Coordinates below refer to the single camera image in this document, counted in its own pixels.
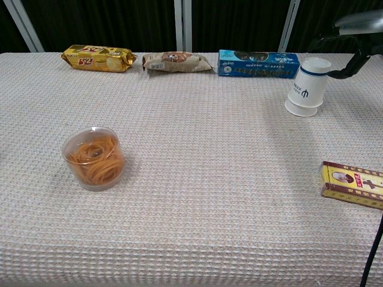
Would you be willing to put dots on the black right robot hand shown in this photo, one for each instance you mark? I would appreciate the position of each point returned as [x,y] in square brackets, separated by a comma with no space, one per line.
[354,51]

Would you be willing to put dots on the white paper cup blue print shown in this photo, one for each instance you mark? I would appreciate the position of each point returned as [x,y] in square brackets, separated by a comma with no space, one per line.
[308,83]

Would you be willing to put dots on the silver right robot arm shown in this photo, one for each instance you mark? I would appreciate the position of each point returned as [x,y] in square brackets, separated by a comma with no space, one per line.
[362,21]

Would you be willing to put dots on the blue rectangular carton box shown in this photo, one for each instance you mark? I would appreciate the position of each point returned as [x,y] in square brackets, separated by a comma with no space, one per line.
[257,64]

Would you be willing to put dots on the yellow red printed box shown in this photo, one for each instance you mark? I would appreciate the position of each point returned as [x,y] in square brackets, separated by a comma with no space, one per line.
[353,183]

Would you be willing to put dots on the brown biscuit packet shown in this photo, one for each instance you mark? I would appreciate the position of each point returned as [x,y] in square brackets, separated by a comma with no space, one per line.
[176,62]

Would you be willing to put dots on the beige woven tablecloth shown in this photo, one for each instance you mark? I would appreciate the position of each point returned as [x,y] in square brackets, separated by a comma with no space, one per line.
[191,179]

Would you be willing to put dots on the dark green curtain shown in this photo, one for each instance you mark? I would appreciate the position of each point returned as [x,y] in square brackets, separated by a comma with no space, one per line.
[104,22]

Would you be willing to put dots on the gold snack packet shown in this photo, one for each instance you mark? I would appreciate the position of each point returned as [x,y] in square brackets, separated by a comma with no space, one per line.
[98,58]

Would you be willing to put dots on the clear tub of rubber bands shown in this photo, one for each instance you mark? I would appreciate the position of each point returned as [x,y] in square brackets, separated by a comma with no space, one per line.
[93,158]

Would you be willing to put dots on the white frame post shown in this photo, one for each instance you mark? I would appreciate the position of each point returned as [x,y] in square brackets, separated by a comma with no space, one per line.
[182,25]
[288,25]
[25,25]

